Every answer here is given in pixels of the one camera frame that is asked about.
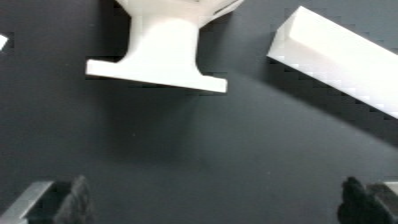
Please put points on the white lamp bulb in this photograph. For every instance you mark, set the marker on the white lamp bulb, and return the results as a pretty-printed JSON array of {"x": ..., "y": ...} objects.
[{"x": 5, "y": 39}]

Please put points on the white right fence bar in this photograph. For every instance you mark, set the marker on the white right fence bar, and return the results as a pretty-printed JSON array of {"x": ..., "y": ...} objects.
[{"x": 340, "y": 58}]

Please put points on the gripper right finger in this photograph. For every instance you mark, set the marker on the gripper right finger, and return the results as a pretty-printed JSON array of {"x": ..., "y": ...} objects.
[{"x": 371, "y": 202}]

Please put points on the white lamp base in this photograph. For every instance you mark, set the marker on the white lamp base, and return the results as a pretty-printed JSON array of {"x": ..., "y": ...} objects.
[{"x": 159, "y": 61}]

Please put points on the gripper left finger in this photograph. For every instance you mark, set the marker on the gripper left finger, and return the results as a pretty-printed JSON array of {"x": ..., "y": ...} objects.
[{"x": 54, "y": 203}]

